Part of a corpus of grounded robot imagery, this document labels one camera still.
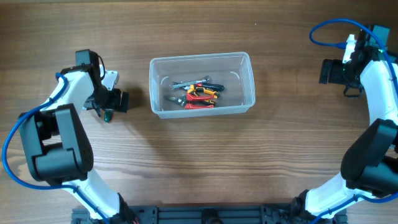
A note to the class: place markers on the clear plastic container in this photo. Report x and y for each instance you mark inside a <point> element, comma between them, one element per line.
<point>231,70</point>

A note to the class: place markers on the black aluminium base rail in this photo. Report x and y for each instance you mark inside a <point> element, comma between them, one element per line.
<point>269,213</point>

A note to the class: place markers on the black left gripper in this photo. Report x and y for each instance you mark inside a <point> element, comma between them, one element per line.
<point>114,102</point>

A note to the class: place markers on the orange black needle-nose pliers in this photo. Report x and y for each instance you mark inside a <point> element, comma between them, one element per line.
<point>196,89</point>

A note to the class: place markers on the black red screwdriver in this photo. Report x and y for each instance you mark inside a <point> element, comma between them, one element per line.
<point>215,87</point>

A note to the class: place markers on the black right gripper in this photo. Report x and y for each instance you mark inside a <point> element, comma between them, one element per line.
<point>334,76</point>

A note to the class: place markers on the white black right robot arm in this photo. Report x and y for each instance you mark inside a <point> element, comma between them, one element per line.
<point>366,172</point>

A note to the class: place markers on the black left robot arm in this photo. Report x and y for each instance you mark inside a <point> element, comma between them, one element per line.
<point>56,147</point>

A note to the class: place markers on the red handled cutters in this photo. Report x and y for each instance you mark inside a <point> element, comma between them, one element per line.
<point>196,101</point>

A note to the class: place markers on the green handled screwdriver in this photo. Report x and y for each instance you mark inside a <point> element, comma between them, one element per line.
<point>108,115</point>

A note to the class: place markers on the small silver wrench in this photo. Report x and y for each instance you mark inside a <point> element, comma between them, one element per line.
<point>183,84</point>

